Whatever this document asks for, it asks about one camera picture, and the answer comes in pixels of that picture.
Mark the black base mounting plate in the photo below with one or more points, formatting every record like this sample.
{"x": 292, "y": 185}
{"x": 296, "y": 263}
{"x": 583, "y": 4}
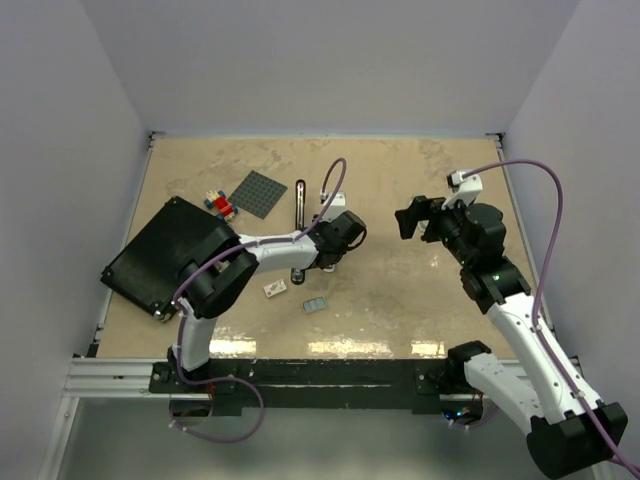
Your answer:
{"x": 417, "y": 385}

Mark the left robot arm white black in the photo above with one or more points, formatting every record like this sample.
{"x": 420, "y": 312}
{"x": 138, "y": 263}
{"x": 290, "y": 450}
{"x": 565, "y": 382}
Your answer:
{"x": 211, "y": 289}

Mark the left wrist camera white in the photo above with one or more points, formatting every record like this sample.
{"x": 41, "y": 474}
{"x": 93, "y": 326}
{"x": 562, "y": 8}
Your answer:
{"x": 332, "y": 205}

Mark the staple box tray with staples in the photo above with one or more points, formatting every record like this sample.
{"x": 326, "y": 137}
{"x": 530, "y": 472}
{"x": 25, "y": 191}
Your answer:
{"x": 314, "y": 305}

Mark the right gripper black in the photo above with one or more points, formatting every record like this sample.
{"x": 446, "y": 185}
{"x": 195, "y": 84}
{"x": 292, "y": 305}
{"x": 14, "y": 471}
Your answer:
{"x": 424, "y": 208}

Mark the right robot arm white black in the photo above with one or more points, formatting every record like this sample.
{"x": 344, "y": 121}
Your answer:
{"x": 567, "y": 425}

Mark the black flat case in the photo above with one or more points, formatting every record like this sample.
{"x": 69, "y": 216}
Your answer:
{"x": 148, "y": 270}

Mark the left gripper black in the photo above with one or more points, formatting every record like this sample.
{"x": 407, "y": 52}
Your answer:
{"x": 321, "y": 225}

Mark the light green stapler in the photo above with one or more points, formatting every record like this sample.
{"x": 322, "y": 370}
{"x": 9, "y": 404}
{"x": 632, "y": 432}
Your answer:
{"x": 425, "y": 232}

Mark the white staple box sleeve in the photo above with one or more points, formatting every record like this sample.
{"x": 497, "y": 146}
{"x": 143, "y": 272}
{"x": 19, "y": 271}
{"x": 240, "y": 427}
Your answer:
{"x": 275, "y": 288}

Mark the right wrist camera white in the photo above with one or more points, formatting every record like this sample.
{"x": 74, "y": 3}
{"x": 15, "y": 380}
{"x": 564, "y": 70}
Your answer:
{"x": 465, "y": 187}

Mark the grey lego baseplate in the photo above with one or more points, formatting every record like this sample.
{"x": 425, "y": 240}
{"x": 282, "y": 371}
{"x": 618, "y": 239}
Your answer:
{"x": 257, "y": 194}

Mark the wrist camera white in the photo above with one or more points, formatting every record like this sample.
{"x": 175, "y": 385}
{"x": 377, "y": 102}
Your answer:
{"x": 332, "y": 205}
{"x": 465, "y": 187}

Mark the red blue lego car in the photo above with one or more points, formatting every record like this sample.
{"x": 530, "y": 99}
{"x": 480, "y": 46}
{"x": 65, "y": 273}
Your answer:
{"x": 217, "y": 200}

